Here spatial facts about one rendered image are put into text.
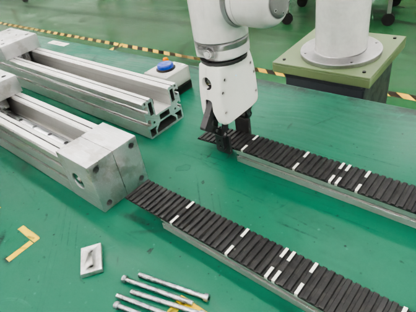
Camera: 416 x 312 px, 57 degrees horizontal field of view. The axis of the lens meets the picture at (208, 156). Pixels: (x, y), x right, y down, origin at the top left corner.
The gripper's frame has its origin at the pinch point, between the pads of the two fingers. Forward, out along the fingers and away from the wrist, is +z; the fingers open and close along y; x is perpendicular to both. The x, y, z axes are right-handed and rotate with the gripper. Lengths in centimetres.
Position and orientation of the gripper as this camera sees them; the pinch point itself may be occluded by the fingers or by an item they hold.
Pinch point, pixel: (233, 135)
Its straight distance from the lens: 69.0
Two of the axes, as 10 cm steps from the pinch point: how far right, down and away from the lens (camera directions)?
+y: 6.4, -5.3, 5.6
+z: 1.5, 7.9, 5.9
